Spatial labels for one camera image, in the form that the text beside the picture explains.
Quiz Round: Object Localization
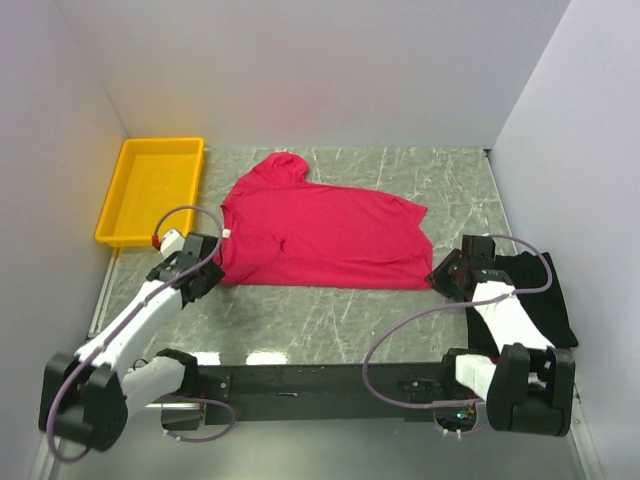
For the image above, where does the red t shirt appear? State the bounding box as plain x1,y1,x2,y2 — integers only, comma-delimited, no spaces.
216,152,433,290

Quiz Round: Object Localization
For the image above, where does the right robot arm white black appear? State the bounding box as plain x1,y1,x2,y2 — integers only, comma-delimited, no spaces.
427,234,576,437

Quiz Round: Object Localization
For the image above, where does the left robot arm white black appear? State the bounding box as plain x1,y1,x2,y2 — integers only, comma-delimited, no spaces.
38,233,224,452

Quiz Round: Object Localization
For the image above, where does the yellow plastic tray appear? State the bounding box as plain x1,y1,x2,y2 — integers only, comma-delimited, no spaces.
94,137,204,248

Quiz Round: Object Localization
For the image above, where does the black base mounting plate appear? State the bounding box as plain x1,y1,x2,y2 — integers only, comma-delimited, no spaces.
159,360,494,432

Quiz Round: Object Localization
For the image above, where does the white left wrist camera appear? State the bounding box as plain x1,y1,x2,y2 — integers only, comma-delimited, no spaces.
151,228,185,257

